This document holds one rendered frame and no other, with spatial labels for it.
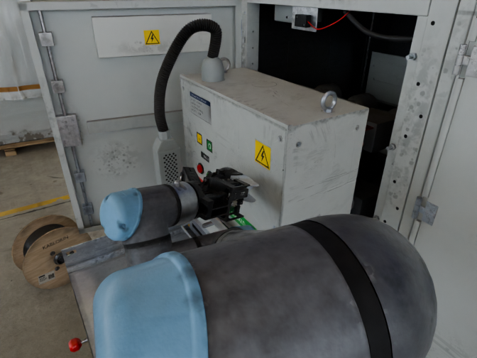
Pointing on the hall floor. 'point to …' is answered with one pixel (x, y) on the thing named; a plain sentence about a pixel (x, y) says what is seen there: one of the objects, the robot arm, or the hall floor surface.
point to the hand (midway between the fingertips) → (247, 183)
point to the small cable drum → (46, 250)
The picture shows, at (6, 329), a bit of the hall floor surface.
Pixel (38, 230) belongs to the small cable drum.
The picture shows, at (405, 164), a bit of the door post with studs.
